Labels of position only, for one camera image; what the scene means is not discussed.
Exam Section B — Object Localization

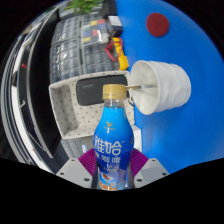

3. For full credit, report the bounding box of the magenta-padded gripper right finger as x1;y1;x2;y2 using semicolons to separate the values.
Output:
128;148;170;188

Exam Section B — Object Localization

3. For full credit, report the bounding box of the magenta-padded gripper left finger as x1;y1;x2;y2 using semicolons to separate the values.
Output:
55;148;99;189

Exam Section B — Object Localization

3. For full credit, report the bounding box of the blue drink bottle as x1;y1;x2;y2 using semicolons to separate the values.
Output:
92;83;135;191

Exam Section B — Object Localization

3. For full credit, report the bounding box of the dark grey flat box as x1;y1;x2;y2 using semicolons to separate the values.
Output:
60;138;96;161

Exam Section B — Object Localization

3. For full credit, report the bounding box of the black hard case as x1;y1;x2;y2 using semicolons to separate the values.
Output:
75;74;129;108

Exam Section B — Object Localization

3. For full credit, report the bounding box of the metal spoon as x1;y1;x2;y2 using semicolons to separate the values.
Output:
125;84;158;90

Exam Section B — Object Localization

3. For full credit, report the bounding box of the dark overhead shelf unit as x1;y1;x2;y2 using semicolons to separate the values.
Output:
1;9;68;171

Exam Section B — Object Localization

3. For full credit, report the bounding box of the white ribbed mug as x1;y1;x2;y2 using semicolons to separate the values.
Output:
128;59;192;116

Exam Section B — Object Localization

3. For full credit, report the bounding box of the grey small-parts drawer cabinet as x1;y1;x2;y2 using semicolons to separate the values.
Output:
81;19;121;74
49;38;83;83
53;16;83;44

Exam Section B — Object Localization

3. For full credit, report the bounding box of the yellow multimeter with red leads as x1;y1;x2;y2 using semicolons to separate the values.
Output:
104;36;130;71

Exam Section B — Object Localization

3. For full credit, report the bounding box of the clear organizer with colourful parts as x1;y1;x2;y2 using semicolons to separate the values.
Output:
80;18;111;46

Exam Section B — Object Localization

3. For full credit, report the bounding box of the flat round red coaster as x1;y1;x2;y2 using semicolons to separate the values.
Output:
145;12;171;38

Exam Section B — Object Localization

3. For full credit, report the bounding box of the black box with white label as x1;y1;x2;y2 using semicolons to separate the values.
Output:
107;14;124;34

